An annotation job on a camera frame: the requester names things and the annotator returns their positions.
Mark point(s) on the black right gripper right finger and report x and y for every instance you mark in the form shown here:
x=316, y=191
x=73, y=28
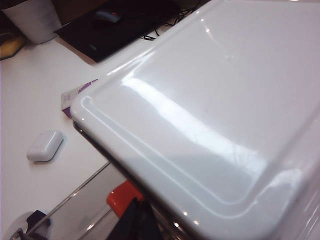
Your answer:
x=150, y=225

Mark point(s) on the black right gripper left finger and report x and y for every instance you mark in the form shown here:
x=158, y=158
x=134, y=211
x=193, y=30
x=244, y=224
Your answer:
x=130, y=225

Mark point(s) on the white earbuds case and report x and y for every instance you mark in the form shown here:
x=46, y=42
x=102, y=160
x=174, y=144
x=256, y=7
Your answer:
x=43, y=147

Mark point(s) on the purple white tissue pack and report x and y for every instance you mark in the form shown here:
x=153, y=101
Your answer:
x=66, y=105

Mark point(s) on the black laptop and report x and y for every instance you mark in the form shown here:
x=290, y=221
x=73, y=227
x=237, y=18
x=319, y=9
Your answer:
x=112, y=37

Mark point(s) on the black computer mouse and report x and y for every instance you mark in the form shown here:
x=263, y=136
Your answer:
x=107, y=16

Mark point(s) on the yellow object with black rim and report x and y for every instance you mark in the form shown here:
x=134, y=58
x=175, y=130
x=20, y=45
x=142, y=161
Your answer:
x=10, y=46

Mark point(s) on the white plant pot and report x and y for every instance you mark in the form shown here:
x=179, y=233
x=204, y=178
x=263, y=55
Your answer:
x=32, y=22

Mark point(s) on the white three-drawer cabinet frame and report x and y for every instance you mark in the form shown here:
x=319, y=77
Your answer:
x=200, y=100

